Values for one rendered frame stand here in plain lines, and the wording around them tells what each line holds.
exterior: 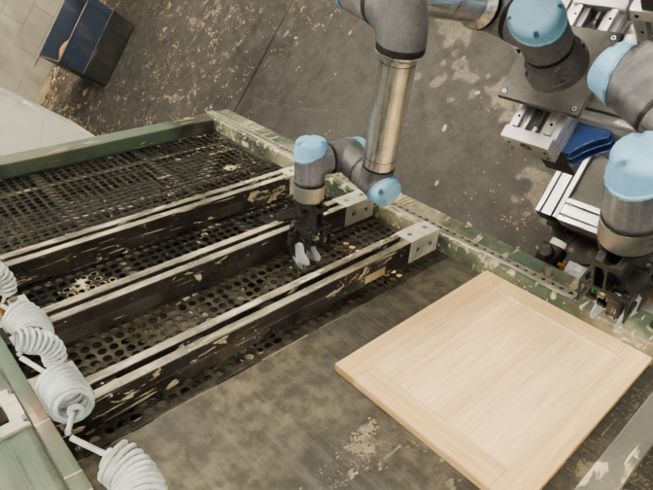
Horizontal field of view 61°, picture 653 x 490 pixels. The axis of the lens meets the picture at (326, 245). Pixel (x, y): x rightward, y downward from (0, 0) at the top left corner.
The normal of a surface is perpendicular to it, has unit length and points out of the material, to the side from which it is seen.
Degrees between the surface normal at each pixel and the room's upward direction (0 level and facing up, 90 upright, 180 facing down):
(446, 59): 0
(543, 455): 53
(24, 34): 90
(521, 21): 7
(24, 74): 90
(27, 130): 90
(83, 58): 90
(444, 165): 0
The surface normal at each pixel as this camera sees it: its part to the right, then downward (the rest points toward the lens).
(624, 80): -0.75, -0.05
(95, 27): 0.72, 0.33
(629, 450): 0.06, -0.85
